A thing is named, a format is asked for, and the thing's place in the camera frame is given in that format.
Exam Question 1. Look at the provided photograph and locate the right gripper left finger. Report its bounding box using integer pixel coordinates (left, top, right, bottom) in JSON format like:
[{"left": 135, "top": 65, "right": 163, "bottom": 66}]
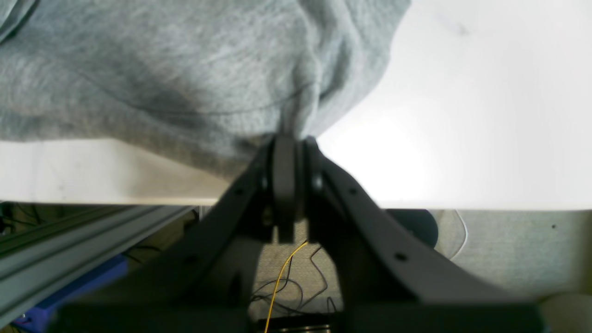
[{"left": 55, "top": 135, "right": 296, "bottom": 333}]

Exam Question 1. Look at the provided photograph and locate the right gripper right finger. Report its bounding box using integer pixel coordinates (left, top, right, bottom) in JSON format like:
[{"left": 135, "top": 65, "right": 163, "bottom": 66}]
[{"left": 296, "top": 138, "right": 544, "bottom": 333}]

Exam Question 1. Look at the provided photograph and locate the grey t-shirt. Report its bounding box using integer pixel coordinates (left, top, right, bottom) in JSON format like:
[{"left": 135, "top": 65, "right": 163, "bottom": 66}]
[{"left": 0, "top": 0, "right": 412, "bottom": 179}]

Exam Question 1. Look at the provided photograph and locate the dark round chair base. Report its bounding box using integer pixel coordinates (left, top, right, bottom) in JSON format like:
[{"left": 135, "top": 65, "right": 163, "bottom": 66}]
[{"left": 385, "top": 209, "right": 438, "bottom": 249}]

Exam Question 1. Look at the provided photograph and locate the yellow floor cable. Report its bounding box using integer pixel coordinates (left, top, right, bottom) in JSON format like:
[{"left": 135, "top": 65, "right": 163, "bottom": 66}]
[{"left": 264, "top": 240, "right": 309, "bottom": 333}]

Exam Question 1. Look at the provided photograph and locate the aluminium extrusion frame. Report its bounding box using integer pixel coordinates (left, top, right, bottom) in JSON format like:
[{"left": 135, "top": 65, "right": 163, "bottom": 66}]
[{"left": 0, "top": 206, "right": 191, "bottom": 326}]

